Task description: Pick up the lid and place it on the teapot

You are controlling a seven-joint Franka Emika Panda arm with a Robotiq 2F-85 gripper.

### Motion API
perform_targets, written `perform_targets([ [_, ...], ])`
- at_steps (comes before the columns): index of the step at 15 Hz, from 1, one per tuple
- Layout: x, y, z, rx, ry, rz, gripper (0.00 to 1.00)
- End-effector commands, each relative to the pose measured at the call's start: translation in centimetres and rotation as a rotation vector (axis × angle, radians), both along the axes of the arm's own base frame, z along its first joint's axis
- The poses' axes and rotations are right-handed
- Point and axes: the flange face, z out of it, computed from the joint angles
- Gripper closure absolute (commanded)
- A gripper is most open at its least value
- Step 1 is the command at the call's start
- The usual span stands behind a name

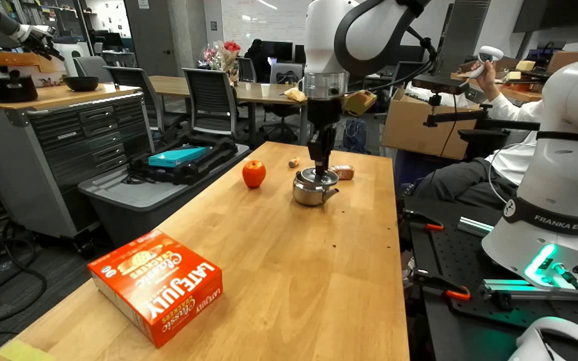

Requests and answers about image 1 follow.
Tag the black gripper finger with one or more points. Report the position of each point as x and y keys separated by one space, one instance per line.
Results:
x=330 y=151
x=317 y=151

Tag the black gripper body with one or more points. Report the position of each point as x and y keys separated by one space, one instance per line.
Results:
x=323 y=114

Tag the silver teapot lid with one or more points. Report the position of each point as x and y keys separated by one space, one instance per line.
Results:
x=315 y=178

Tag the white VR controller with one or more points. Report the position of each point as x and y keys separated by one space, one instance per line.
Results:
x=486 y=56

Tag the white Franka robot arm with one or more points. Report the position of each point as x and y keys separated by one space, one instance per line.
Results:
x=566 y=168

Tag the grey background robot arm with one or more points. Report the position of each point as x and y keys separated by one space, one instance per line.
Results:
x=9 y=25

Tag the silver metal teapot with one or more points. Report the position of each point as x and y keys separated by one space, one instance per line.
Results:
x=309 y=193

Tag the black pot with lid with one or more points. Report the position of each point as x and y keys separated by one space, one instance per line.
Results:
x=11 y=88

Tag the person's hand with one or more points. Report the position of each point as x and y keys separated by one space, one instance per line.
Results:
x=484 y=80

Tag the small tan nut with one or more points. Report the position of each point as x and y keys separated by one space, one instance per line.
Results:
x=293 y=164

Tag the toy bread roll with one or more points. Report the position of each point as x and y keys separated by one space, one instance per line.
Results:
x=343 y=173

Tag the blue backpack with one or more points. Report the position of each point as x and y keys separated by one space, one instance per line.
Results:
x=354 y=138

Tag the yellow bag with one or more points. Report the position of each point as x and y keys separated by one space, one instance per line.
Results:
x=296 y=95

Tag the orange toy fruit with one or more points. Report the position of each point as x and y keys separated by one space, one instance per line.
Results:
x=254 y=175

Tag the wooden office table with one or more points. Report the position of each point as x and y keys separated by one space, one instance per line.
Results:
x=256 y=91

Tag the black computer monitor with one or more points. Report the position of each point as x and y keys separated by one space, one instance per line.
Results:
x=277 y=50

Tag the grey mesh office chair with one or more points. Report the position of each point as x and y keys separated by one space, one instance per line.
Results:
x=210 y=101
x=135 y=83

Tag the black orange bar clamp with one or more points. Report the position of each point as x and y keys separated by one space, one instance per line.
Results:
x=425 y=222
x=444 y=285

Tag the flower bouquet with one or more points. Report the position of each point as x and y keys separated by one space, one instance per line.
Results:
x=222 y=53

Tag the teal case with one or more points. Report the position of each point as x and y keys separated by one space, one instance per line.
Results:
x=177 y=158

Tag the grey plastic storage tote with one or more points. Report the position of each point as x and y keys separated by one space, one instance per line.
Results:
x=141 y=202

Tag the seated person white shirt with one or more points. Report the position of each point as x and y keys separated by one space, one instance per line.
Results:
x=513 y=158

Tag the orange cracker box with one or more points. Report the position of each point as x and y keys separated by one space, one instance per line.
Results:
x=160 y=283

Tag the black bowl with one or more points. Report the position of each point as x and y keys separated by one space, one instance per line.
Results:
x=81 y=83

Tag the grey drawer cabinet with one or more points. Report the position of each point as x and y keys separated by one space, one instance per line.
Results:
x=49 y=148

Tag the white VR headset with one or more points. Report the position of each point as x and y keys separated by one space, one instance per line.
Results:
x=556 y=342

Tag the yellow sponge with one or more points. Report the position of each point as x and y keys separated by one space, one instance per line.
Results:
x=16 y=352

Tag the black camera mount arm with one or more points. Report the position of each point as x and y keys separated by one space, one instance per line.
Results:
x=482 y=122

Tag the short aluminium rail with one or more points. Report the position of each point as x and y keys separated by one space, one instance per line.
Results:
x=481 y=226

